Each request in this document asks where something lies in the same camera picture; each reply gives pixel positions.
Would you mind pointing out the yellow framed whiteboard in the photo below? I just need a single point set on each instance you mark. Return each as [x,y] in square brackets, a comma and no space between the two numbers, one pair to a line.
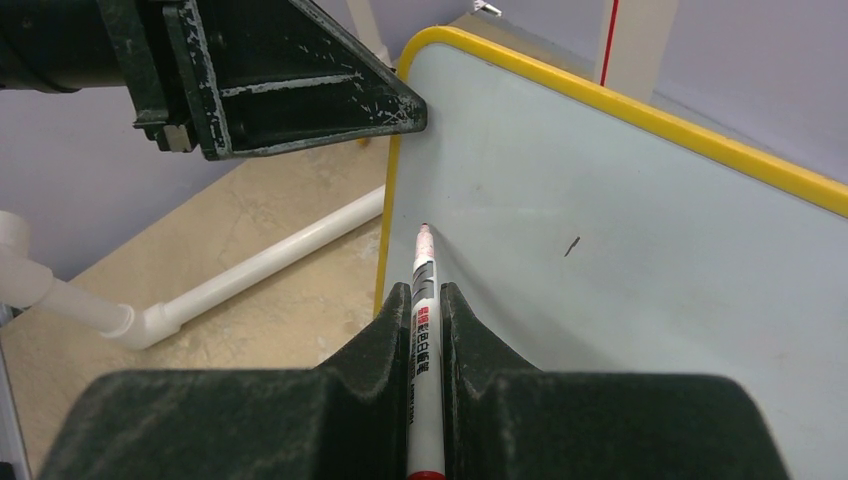
[593,232]

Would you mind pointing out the red whiteboard marker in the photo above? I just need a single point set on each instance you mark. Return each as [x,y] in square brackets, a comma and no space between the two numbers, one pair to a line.
[425,435]

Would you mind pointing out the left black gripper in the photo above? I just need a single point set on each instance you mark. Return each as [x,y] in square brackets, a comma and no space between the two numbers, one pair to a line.
[62,47]

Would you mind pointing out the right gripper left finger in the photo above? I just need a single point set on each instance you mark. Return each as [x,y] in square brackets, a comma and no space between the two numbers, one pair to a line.
[343,419]

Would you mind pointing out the white PVC pipe frame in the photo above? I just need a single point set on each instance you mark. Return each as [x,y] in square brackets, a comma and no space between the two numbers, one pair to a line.
[26,284]

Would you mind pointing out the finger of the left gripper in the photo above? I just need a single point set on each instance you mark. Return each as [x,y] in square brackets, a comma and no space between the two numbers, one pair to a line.
[269,77]

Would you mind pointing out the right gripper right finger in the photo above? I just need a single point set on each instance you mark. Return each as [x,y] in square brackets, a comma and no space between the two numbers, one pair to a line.
[507,419]

